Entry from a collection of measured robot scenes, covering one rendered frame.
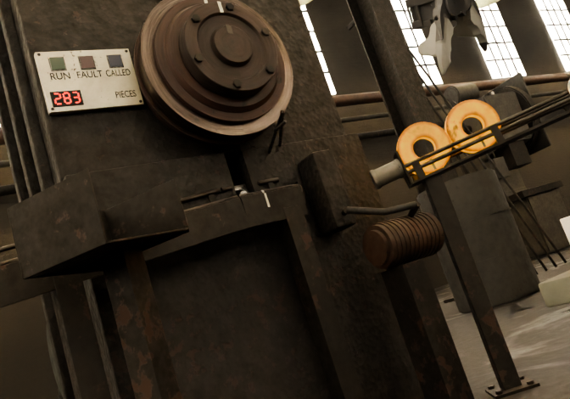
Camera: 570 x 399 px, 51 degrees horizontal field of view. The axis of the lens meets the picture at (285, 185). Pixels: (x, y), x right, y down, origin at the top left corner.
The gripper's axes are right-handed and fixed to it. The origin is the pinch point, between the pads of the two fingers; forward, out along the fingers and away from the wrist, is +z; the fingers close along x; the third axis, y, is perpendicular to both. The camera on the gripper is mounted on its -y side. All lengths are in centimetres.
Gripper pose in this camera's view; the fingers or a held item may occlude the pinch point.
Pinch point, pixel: (469, 62)
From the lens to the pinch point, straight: 112.0
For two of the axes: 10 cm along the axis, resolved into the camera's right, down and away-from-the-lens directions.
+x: -6.9, 4.0, -6.1
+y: -6.5, 0.3, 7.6
